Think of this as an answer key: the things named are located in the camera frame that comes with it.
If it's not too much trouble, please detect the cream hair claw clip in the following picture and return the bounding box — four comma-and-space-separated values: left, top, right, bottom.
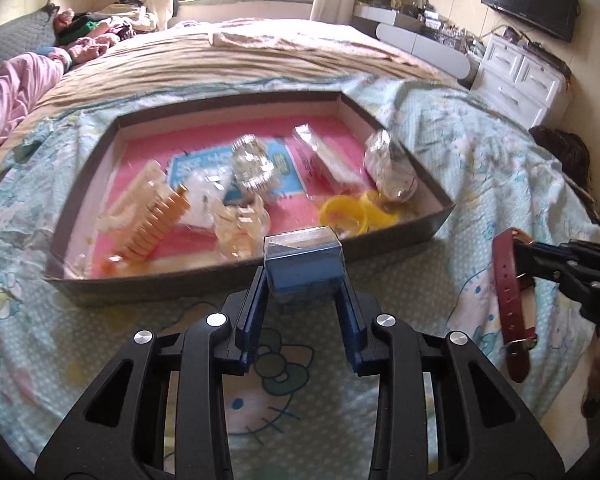
97, 160, 168, 233

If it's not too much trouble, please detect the small blue box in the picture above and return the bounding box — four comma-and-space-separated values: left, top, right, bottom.
262, 227, 346, 305

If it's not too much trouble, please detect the brown bed sheet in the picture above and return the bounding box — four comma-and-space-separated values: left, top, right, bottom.
17, 17, 468, 121

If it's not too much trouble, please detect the dark bead bracelet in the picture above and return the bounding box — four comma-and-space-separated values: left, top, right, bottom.
362, 129, 421, 203

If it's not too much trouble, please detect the clear crinkled jewelry bag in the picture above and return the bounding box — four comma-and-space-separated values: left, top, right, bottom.
230, 134, 276, 193

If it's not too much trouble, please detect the white drawer cabinet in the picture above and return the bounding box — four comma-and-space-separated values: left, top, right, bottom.
470, 35, 571, 128

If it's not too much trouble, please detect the pale bead bracelet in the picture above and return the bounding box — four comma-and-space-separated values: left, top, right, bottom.
212, 200, 273, 261

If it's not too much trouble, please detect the white window bench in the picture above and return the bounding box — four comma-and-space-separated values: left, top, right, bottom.
167, 0, 313, 28

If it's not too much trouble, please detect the orange hair claw clip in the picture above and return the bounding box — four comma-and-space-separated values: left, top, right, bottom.
105, 185, 191, 273

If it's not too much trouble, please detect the pink quilt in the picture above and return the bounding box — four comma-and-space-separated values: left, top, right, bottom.
0, 50, 68, 181

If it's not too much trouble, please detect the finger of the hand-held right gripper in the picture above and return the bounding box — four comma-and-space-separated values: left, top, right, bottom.
517, 260, 571, 289
512, 240, 578, 262

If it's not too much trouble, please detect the dark brown furry object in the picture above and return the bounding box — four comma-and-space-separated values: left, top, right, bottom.
528, 126, 593, 196

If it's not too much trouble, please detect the clothes pile on bed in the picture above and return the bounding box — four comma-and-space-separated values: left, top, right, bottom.
52, 0, 158, 63

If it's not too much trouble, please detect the yellow plastic bangle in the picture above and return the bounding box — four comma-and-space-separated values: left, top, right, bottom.
319, 195, 366, 233
357, 190, 401, 226

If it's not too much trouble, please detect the grey and white low cabinet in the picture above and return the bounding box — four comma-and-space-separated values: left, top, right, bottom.
351, 2, 481, 81

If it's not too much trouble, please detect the cardboard tray with pink bottom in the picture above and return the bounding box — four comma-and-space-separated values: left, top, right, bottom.
45, 91, 456, 306

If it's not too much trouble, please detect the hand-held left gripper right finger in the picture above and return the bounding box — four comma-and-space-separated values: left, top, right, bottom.
330, 277, 566, 480

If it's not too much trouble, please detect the red earrings packet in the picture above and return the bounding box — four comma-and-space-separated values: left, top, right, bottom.
292, 124, 366, 196

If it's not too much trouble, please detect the pale floral cloth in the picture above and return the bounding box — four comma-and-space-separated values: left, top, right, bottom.
210, 30, 396, 61

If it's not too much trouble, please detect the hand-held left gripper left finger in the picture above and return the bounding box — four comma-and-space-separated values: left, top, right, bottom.
37, 264, 270, 480

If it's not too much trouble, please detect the grey quilted pillow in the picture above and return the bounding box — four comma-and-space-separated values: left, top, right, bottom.
0, 2, 61, 101

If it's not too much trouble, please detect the dark red leather strap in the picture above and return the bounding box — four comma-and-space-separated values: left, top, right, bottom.
491, 227, 538, 385

